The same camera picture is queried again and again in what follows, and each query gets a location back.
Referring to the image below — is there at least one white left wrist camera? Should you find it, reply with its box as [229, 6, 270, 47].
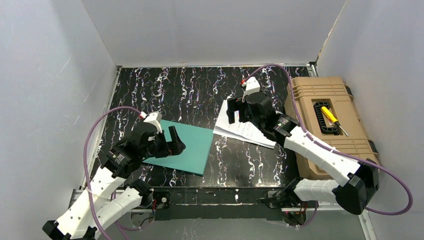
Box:
[139, 111, 163, 133]

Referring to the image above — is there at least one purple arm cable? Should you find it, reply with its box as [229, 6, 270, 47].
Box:
[83, 106, 157, 240]
[242, 63, 414, 229]

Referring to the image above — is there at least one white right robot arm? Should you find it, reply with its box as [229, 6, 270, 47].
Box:
[226, 91, 379, 215]

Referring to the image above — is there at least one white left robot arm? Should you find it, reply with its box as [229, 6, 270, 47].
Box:
[42, 123, 186, 240]

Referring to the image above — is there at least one aluminium frame rail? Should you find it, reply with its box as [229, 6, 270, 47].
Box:
[67, 188, 379, 240]

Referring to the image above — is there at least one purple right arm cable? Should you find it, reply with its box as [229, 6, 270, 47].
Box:
[242, 63, 414, 229]

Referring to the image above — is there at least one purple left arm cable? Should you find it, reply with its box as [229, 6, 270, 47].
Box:
[83, 106, 157, 240]

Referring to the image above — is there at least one yellow handled screwdriver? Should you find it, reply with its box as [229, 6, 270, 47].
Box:
[320, 106, 349, 137]

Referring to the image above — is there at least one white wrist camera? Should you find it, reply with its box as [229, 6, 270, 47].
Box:
[241, 77, 261, 103]
[139, 111, 163, 133]

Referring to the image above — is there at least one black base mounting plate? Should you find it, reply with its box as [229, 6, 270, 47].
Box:
[120, 186, 319, 222]

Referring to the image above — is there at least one white printed paper stack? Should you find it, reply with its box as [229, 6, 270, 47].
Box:
[213, 100, 276, 149]

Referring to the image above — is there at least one tan plastic toolbox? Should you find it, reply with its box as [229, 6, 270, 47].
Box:
[284, 76, 379, 163]

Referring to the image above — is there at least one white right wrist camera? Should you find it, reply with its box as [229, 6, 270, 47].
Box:
[241, 77, 261, 103]

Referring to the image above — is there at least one teal paper folder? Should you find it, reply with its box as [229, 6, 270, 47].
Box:
[144, 120, 214, 176]

